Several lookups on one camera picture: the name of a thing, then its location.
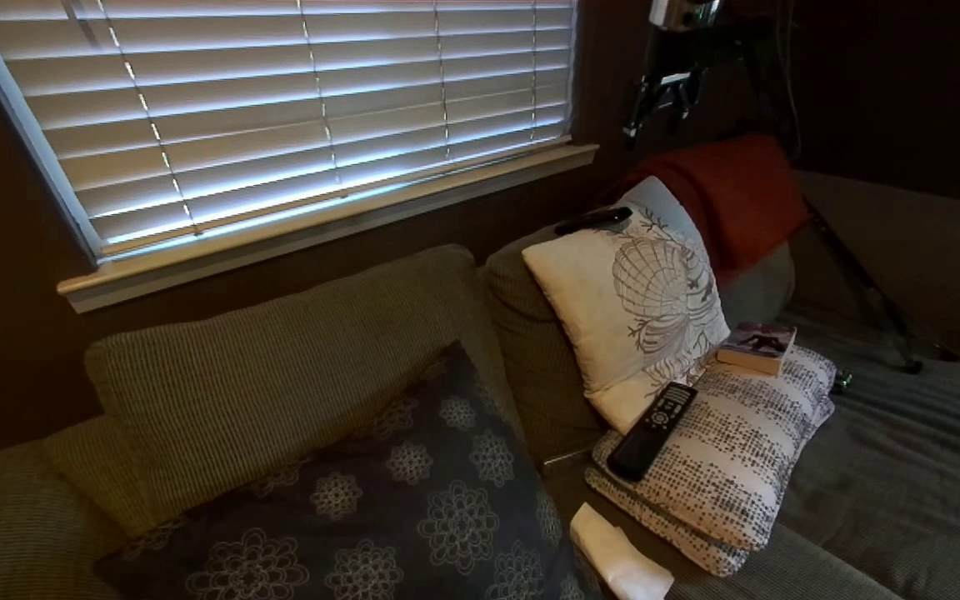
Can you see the paperback book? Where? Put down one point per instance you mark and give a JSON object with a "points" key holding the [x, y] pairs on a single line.
{"points": [[759, 351]]}

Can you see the long black remote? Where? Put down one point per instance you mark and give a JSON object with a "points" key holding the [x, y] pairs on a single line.
{"points": [[648, 435]]}

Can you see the red blanket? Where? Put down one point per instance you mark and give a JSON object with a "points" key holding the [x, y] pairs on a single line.
{"points": [[734, 195]]}

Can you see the dark snowflake pattern pillow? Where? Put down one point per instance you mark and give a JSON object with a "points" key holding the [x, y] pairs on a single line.
{"points": [[391, 512]]}

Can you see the wooden window sill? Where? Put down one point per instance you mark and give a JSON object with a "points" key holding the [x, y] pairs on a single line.
{"points": [[314, 227]]}

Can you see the white shell print pillow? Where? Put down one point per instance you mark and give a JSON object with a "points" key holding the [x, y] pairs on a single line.
{"points": [[625, 301]]}

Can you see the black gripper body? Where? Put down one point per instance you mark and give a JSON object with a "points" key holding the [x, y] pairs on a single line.
{"points": [[682, 55]]}

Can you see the white window blinds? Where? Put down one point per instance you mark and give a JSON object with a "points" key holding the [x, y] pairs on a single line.
{"points": [[283, 113]]}

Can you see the beige fabric sofa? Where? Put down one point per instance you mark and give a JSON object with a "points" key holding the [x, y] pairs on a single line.
{"points": [[259, 355]]}

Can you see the black tripod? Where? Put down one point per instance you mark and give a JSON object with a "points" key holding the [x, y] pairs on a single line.
{"points": [[868, 294]]}

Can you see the white black dotted pillow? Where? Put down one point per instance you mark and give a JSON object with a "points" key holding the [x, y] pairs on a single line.
{"points": [[734, 454]]}

